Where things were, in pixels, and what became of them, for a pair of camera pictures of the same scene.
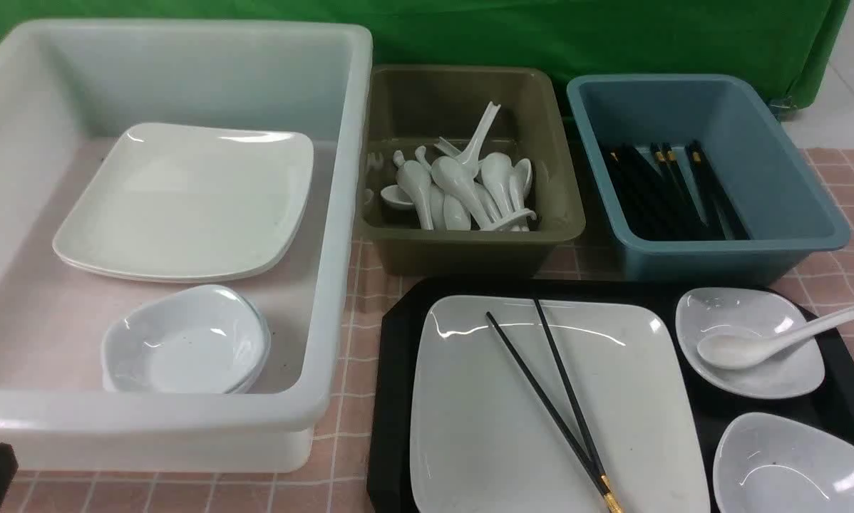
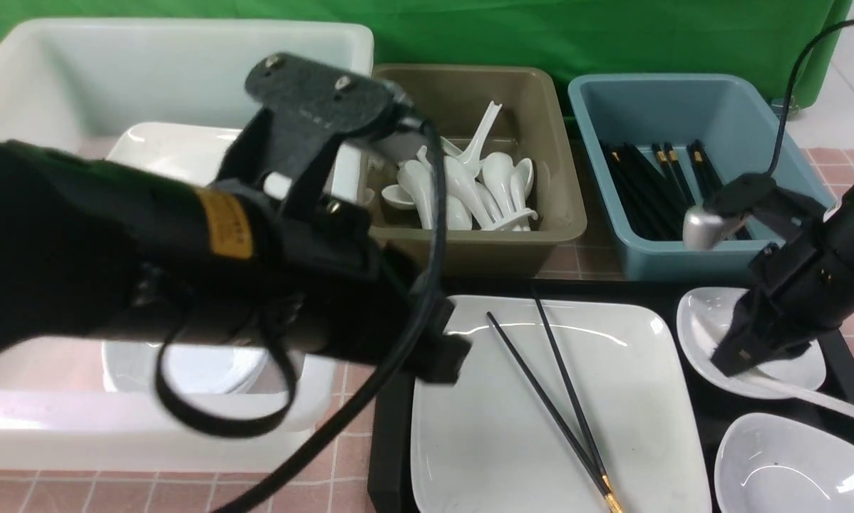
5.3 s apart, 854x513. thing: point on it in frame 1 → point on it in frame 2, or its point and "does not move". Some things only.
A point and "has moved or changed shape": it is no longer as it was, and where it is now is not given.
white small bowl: [791, 371] does not move
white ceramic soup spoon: [741, 347] has moved or changed shape
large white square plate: [483, 442] does not move
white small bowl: [771, 463] does not move
